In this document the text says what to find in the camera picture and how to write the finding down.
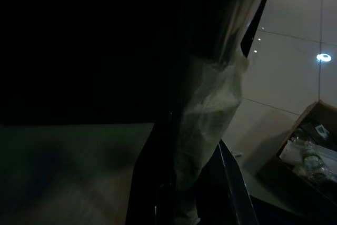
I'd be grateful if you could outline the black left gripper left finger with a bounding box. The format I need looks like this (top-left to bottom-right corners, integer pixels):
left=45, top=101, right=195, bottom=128
left=126, top=111, right=176, bottom=225

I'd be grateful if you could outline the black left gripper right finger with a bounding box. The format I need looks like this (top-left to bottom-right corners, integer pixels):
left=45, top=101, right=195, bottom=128
left=196, top=140, right=257, bottom=225

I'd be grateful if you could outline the metal broom handle cloth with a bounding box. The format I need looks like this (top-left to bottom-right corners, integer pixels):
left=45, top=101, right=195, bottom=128
left=173, top=0, right=268, bottom=222

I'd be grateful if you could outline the large black floor mat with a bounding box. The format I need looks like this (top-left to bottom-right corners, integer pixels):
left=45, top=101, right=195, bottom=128
left=249, top=194, right=337, bottom=225

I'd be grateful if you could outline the brown cardboard box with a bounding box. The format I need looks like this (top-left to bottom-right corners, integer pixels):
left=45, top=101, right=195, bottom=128
left=256, top=100, right=337, bottom=210

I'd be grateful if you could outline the white flat carton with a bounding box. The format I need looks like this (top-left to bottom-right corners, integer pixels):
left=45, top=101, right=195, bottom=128
left=279, top=139, right=308, bottom=167

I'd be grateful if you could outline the white plastic bag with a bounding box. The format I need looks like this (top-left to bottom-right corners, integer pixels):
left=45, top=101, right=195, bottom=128
left=302, top=148, right=330, bottom=181

